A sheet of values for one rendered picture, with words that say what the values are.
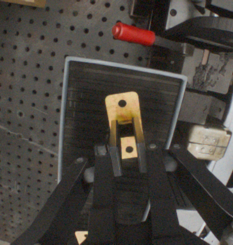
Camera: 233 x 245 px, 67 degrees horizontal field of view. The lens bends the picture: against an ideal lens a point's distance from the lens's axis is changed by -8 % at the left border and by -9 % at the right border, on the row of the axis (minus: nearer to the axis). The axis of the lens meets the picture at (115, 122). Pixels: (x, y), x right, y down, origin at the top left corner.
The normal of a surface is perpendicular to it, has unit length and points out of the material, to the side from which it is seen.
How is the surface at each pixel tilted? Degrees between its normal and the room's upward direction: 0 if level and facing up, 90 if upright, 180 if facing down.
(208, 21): 52
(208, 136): 0
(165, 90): 0
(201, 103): 4
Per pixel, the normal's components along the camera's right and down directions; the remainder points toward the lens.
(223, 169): -0.02, 0.34
